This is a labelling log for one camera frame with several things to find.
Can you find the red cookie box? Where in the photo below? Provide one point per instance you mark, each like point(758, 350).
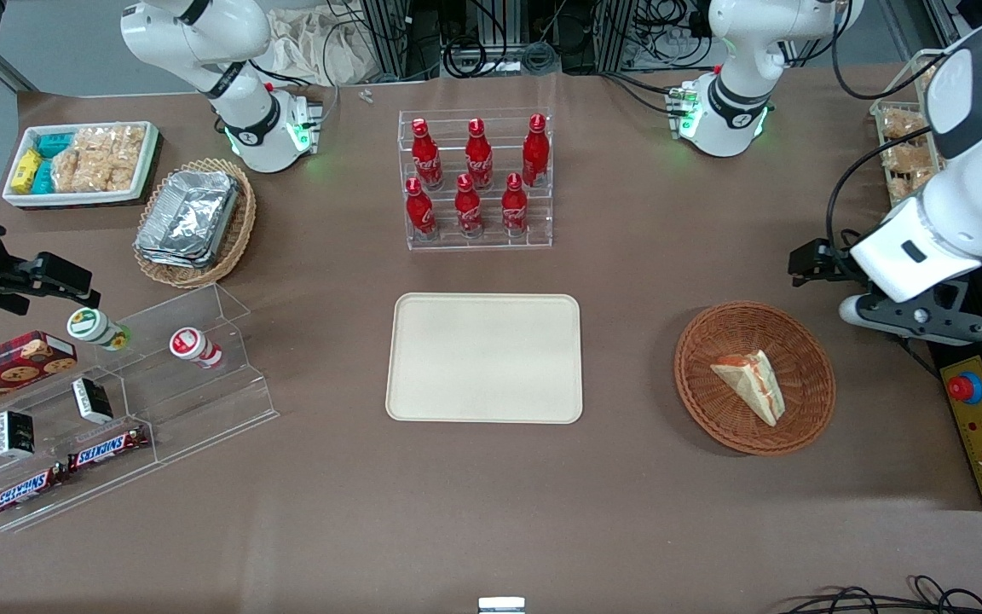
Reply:
point(5, 367)

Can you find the bag of rice crackers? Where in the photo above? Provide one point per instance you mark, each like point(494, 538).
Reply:
point(99, 158)

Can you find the yellow snack packet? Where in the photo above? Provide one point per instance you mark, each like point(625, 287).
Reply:
point(25, 170)

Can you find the beige plastic tray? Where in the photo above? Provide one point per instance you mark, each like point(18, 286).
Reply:
point(484, 358)

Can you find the Snickers bar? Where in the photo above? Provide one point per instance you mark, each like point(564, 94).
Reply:
point(26, 492)
point(107, 448)

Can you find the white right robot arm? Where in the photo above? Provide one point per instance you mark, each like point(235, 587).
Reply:
point(244, 111)

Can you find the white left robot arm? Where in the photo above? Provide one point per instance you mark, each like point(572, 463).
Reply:
point(734, 102)

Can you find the white tag at table edge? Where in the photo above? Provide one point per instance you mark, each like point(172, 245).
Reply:
point(501, 605)

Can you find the teal snack packet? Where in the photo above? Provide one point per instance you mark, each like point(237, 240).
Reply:
point(54, 143)
point(43, 176)

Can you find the clear acrylic stepped display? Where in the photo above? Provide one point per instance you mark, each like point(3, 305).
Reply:
point(201, 401)

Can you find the red-lid yogurt bottle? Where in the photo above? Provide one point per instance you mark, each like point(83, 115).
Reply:
point(193, 345)

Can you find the clear acrylic bottle rack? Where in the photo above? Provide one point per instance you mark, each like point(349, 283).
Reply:
point(491, 240)

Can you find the green-lid yogurt bottle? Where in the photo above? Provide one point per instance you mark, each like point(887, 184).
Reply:
point(95, 328)

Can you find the red cola bottle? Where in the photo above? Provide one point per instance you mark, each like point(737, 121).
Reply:
point(535, 153)
point(468, 209)
point(479, 158)
point(420, 211)
point(427, 158)
point(514, 209)

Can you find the beige cloth bag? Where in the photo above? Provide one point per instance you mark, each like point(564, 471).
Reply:
point(320, 47)

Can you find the oval wicker basket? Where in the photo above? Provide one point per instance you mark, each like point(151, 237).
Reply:
point(239, 230)

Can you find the triangular sandwich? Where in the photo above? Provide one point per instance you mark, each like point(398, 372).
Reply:
point(755, 384)

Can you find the round brown wicker basket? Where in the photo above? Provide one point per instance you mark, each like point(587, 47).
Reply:
point(713, 401)

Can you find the stacked foil containers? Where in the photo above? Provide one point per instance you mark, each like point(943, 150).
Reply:
point(188, 217)

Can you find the bagged bread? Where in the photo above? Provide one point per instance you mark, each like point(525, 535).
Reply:
point(904, 158)

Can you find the white snack tray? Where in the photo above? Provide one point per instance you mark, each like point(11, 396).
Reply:
point(73, 198)

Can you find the small black box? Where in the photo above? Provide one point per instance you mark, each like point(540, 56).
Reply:
point(15, 433)
point(92, 401)

